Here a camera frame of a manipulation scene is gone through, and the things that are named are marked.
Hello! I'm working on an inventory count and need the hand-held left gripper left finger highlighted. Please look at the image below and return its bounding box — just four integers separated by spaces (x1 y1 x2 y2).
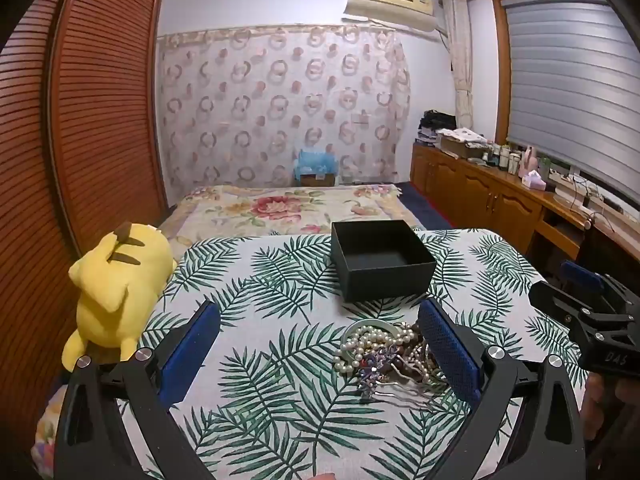
55 300 223 480

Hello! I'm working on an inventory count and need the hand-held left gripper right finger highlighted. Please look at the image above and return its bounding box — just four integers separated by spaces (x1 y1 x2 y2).
417 297 588 480

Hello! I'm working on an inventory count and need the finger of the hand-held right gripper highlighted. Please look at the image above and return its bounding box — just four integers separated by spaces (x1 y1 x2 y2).
529 281 635 356
560 260 640 313

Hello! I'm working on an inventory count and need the silver hair comb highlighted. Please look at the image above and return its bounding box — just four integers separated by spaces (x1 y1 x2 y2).
360 375 451 412

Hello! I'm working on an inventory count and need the purple flower hair ornament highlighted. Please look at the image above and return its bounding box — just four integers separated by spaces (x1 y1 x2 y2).
356 347 402 387

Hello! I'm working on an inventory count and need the pale green jade bangle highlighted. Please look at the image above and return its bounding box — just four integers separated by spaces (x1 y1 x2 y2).
345 319 402 342

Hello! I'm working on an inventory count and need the black cardboard box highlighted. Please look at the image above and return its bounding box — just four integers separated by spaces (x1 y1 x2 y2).
331 219 438 304

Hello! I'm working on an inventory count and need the leaf print tablecloth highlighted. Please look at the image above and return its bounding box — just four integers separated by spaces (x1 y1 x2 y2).
120 228 596 480

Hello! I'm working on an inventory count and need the yellow plush toy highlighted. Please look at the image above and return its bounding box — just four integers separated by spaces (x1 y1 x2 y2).
61 221 178 372

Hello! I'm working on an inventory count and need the long wooden cabinet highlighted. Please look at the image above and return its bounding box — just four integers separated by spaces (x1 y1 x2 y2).
410 141 640 311

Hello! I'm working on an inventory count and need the group of small bottles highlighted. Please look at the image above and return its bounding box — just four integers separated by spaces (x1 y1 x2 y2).
482 142 523 176

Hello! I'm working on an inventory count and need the navy blue blanket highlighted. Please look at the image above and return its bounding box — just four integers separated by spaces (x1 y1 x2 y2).
397 181 458 231

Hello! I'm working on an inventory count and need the cardboard box with papers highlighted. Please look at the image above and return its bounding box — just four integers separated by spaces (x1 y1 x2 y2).
436 127 488 160

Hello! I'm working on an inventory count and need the grey window blind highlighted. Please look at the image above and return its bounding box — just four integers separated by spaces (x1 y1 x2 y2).
500 0 640 186

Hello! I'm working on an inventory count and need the stack of dark clothes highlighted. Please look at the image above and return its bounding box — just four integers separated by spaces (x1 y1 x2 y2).
417 110 457 147

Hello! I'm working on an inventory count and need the wooden louvred wardrobe door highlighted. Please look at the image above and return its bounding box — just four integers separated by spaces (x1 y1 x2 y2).
0 0 83 461
47 0 167 258

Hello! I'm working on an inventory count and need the blue plastic bag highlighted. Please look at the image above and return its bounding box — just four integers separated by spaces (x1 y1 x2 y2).
294 147 342 179

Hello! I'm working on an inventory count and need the cream tied curtain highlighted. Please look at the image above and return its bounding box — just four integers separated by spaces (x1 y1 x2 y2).
442 0 475 133

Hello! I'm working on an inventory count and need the beige air conditioner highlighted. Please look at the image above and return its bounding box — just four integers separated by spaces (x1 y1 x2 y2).
344 0 435 37

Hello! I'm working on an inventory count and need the white power strip with cables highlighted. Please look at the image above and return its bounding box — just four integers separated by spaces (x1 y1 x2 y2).
550 172 626 216

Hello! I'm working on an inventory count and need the ring pattern sheer curtain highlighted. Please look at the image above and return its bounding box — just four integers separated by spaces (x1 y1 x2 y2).
156 24 412 196

